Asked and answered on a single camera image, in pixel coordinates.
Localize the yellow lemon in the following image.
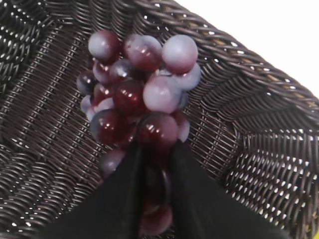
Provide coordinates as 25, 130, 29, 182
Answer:
309, 230, 319, 239

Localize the dark brown wicker basket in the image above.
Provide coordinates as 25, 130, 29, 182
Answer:
0, 0, 319, 239

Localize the red purple grape bunch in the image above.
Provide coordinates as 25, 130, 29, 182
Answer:
76, 30, 201, 236

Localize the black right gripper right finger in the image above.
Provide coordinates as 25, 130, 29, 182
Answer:
169, 141, 290, 239

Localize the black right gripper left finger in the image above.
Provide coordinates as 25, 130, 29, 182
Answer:
37, 142, 146, 239

